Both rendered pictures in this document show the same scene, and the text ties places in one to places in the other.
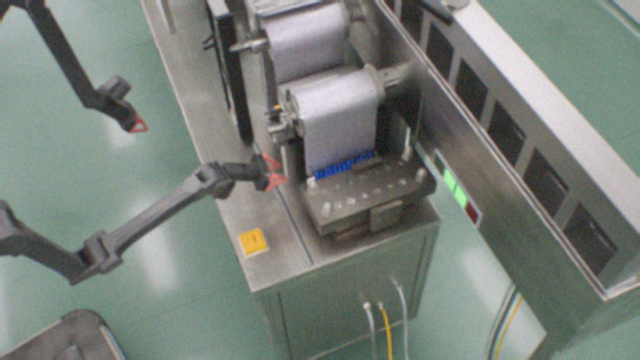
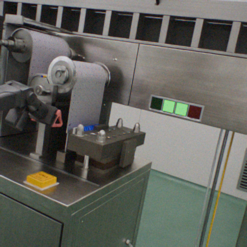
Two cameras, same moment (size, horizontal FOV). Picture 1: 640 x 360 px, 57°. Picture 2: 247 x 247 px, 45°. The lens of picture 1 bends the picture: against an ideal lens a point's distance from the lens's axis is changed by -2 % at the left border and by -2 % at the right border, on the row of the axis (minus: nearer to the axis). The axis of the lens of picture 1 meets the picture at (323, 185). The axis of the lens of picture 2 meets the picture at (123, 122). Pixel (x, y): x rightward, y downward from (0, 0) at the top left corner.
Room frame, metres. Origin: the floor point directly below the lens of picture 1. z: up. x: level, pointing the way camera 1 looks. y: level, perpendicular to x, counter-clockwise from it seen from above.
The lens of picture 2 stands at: (0.12, 0.69, 1.33)
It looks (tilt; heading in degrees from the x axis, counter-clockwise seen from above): 11 degrees down; 318
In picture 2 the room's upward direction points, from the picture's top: 10 degrees clockwise
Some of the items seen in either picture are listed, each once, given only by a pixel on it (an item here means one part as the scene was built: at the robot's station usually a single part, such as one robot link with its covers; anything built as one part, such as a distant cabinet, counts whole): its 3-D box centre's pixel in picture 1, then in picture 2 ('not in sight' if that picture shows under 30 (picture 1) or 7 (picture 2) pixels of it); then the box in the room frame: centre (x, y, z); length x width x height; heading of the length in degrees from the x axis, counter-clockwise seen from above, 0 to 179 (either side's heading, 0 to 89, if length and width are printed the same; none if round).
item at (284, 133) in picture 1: (284, 151); (43, 120); (1.23, 0.12, 1.05); 0.06 x 0.05 x 0.31; 111
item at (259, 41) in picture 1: (258, 41); (16, 45); (1.43, 0.18, 1.33); 0.06 x 0.06 x 0.06; 21
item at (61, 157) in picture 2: not in sight; (81, 150); (1.20, -0.07, 0.92); 0.28 x 0.04 x 0.04; 111
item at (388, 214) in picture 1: (385, 216); (129, 152); (1.02, -0.19, 0.96); 0.10 x 0.03 x 0.11; 111
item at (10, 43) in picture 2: (239, 46); (5, 43); (1.41, 0.24, 1.33); 0.06 x 0.03 x 0.03; 111
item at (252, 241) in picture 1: (252, 241); (41, 179); (0.98, 0.23, 0.91); 0.07 x 0.07 x 0.02; 21
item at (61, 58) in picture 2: (295, 113); (61, 75); (1.21, 0.07, 1.25); 0.15 x 0.01 x 0.15; 21
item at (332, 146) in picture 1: (340, 144); (86, 109); (1.19, -0.06, 1.11); 0.23 x 0.01 x 0.18; 111
